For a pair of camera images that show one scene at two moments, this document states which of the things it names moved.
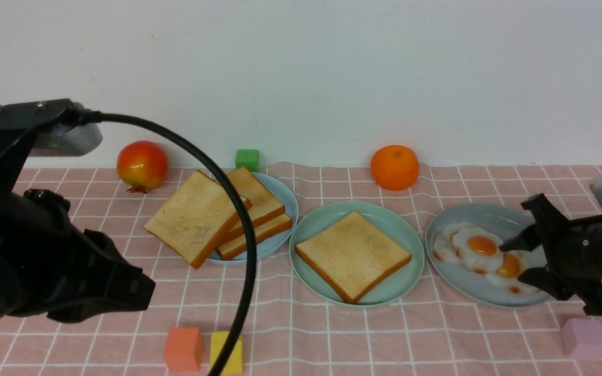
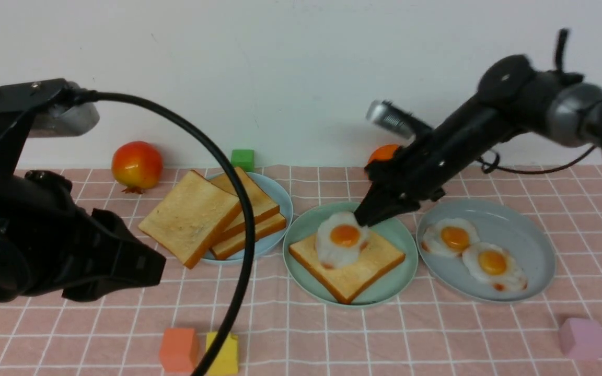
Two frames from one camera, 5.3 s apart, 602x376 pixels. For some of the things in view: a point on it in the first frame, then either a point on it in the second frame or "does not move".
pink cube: [584, 340] does not move
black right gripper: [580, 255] -> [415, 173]
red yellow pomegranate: [141, 165] does not move
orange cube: [183, 349] does not move
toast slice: [351, 254] does not move
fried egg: [478, 248] -> [339, 239]
